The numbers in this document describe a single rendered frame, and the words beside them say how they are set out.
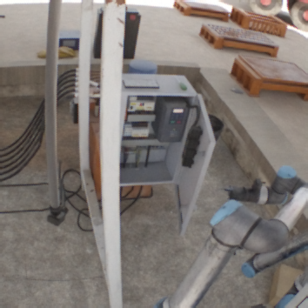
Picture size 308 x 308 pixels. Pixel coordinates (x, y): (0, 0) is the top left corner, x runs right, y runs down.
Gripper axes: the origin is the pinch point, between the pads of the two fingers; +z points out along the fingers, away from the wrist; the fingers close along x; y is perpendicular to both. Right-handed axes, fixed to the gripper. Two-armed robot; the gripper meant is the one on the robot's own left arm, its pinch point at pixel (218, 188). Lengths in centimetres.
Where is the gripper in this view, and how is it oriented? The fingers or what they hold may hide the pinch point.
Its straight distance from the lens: 158.1
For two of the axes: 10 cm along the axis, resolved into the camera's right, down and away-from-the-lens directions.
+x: -0.5, -6.1, 7.9
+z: -9.8, -1.0, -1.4
